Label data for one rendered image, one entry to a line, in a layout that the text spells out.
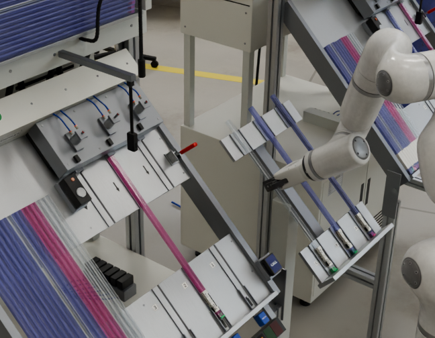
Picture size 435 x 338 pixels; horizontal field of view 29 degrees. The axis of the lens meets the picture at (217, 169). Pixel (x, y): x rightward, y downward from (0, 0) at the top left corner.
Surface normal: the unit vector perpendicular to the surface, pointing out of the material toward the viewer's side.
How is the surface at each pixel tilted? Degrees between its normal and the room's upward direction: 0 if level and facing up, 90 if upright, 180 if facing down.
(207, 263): 43
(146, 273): 0
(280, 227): 90
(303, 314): 0
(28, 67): 90
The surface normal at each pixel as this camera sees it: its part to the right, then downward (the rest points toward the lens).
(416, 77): 0.29, 0.08
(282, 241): -0.60, 0.38
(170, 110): 0.02, -0.87
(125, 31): 0.80, 0.31
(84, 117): 0.55, -0.44
